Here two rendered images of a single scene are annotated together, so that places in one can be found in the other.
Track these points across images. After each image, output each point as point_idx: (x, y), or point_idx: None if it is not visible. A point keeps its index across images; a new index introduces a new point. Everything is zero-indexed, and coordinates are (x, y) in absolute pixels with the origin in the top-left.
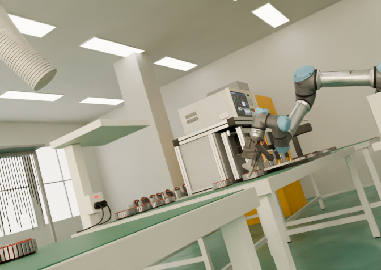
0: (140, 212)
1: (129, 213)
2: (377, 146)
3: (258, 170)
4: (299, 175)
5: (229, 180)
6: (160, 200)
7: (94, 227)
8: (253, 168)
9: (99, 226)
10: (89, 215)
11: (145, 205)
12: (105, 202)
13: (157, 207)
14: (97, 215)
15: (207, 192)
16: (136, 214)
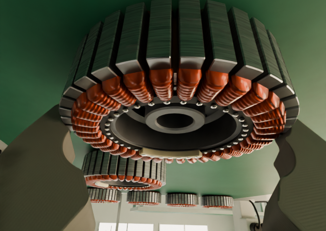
0: (196, 194)
1: (230, 200)
2: None
3: (294, 91)
4: None
5: (139, 171)
6: (148, 201)
7: (253, 200)
8: (303, 152)
9: (249, 199)
10: (254, 217)
11: (192, 202)
12: (258, 230)
13: (203, 190)
14: (243, 214)
15: (199, 170)
16: (258, 193)
